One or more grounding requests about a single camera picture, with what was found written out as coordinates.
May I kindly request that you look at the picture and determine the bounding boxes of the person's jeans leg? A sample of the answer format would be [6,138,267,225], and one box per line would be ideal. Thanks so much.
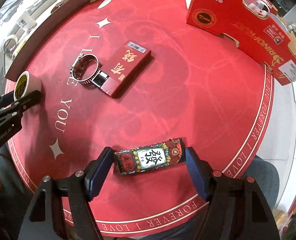
[0,145,280,239]

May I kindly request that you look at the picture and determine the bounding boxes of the shallow cardboard box tray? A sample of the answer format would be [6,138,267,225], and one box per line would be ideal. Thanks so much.
[4,0,96,81]

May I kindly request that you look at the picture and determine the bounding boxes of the metal hose clamp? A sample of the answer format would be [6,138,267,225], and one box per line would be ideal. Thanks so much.
[70,53,99,86]

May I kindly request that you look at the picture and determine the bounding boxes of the yellow-core tape roll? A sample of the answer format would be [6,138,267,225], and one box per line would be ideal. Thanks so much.
[13,71,42,101]

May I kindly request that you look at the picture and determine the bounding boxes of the colourful mahjong lighter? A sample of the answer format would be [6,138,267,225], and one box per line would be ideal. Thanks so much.
[114,138,185,175]

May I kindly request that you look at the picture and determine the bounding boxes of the red round tablecloth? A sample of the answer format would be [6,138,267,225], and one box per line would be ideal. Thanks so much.
[8,0,274,194]

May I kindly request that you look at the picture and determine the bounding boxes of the large red fruit carton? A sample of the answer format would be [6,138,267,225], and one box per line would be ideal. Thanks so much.
[186,0,296,86]

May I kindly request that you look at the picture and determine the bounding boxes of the red cigarette-style box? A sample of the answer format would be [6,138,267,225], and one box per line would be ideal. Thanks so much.
[91,41,151,98]

